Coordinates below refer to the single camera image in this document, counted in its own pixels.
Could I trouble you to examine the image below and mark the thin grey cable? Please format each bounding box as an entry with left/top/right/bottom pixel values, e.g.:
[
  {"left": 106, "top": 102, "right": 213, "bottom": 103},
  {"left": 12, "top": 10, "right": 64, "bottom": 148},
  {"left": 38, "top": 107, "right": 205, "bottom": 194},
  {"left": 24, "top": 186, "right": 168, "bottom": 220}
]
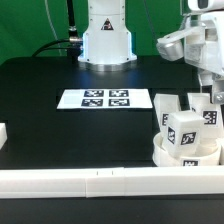
[{"left": 44, "top": 0, "right": 64, "bottom": 57}]

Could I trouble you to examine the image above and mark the black thick cable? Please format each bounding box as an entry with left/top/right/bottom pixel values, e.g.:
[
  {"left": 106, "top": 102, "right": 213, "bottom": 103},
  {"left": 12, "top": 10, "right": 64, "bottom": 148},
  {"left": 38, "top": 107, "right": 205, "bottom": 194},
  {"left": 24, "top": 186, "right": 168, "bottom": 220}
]
[{"left": 31, "top": 0, "right": 84, "bottom": 64}]

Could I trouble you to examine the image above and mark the white U-shaped fence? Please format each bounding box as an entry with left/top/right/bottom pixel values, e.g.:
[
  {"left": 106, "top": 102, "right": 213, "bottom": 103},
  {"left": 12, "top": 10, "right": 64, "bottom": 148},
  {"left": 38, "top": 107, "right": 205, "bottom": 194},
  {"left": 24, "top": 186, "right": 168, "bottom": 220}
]
[{"left": 0, "top": 122, "right": 224, "bottom": 200}]

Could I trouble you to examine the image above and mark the white marker sheet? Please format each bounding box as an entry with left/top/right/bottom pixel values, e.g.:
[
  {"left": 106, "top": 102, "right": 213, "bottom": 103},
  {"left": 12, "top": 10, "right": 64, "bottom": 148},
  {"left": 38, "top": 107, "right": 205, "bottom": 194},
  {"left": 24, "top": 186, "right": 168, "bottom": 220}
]
[{"left": 57, "top": 89, "right": 152, "bottom": 109}]

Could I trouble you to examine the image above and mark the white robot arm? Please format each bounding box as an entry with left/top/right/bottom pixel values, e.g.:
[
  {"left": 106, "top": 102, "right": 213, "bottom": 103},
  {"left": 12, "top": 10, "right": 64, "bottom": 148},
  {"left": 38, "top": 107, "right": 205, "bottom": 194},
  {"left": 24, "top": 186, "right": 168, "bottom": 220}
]
[{"left": 78, "top": 0, "right": 224, "bottom": 104}]

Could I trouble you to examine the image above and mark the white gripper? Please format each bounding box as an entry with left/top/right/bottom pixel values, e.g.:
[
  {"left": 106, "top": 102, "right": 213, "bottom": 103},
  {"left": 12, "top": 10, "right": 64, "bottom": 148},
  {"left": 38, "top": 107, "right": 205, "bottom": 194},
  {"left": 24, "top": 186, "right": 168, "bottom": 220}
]
[{"left": 184, "top": 11, "right": 224, "bottom": 105}]

